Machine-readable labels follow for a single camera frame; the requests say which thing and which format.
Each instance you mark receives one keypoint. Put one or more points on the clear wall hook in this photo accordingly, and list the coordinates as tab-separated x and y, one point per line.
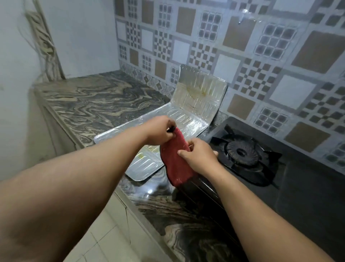
244	12

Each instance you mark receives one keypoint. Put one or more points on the black burner grate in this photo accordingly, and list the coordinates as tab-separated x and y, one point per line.
269	156

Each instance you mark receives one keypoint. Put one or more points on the person's left hand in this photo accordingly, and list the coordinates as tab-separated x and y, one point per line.
157	129

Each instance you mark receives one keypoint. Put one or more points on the red cleaning cloth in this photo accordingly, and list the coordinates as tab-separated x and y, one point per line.
175	167

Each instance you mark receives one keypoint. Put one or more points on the aluminium foil splash guard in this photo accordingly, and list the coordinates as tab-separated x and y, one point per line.
199	91

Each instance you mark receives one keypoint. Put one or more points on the person's right forearm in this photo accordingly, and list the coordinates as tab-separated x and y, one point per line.
264	226

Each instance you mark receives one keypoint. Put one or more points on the black gas stove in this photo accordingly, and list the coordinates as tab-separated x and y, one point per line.
296	189

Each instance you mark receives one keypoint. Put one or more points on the leaning patterned board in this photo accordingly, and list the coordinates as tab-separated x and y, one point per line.
43	43

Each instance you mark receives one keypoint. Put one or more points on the person's left forearm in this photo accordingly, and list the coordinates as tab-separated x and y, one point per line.
59	199

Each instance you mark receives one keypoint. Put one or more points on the person's right hand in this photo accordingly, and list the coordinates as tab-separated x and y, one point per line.
200	156

